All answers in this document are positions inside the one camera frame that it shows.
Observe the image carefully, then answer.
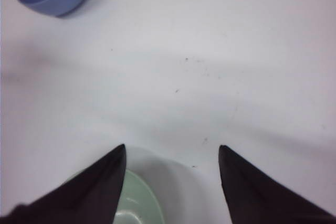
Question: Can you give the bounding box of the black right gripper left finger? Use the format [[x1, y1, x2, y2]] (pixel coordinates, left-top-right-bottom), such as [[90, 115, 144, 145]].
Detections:
[[1, 144, 127, 223]]

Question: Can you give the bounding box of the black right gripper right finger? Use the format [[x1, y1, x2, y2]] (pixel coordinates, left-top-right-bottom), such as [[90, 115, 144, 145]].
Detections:
[[218, 145, 335, 223]]

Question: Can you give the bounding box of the green bowl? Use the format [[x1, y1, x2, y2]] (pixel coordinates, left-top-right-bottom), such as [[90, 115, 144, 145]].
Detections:
[[61, 168, 165, 224]]

